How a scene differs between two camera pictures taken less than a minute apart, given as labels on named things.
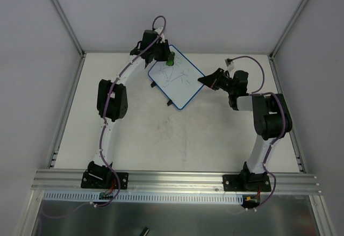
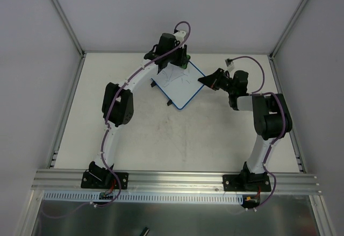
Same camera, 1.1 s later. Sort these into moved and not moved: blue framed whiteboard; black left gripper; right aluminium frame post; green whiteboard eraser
Moved: black left gripper; green whiteboard eraser
Not moved: blue framed whiteboard; right aluminium frame post
